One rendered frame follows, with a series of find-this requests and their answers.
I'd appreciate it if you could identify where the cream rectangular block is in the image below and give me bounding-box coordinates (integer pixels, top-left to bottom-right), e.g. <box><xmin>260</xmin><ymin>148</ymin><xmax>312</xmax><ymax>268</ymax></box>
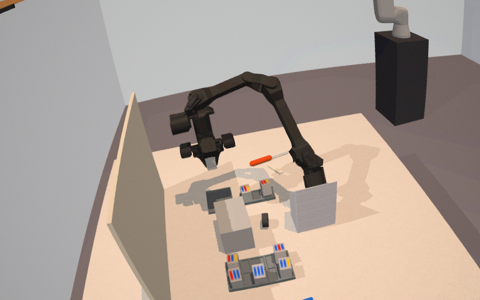
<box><xmin>267</xmin><ymin>164</ymin><xmax>283</xmax><ymax>175</ymax></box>

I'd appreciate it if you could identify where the beige board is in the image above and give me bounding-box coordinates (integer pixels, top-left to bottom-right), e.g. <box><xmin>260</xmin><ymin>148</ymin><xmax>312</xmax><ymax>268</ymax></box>
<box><xmin>106</xmin><ymin>92</ymin><xmax>171</xmax><ymax>300</ymax></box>

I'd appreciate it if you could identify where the orange-red capsule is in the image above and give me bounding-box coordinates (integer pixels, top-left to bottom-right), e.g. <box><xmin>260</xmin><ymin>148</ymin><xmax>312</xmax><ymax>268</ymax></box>
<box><xmin>249</xmin><ymin>151</ymin><xmax>288</xmax><ymax>166</ymax></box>

